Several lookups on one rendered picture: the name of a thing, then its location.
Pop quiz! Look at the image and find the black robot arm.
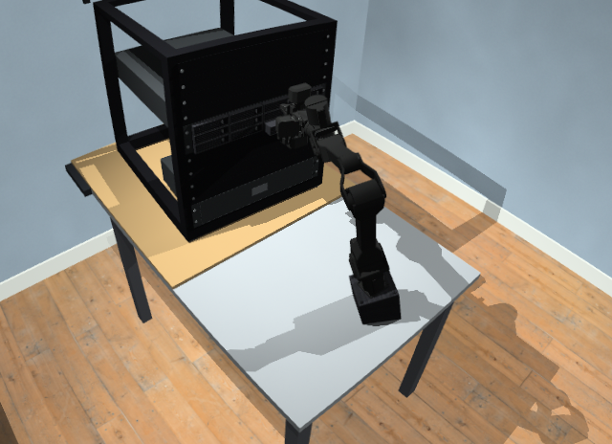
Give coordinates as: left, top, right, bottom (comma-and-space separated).
275, 95, 390, 298

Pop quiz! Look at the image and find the black rack frame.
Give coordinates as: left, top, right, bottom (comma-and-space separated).
94, 0, 338, 242

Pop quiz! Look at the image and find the tan wooden board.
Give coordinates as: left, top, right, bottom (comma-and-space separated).
71, 138, 342, 289

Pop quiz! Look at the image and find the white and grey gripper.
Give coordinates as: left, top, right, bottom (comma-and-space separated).
280, 83, 311, 149

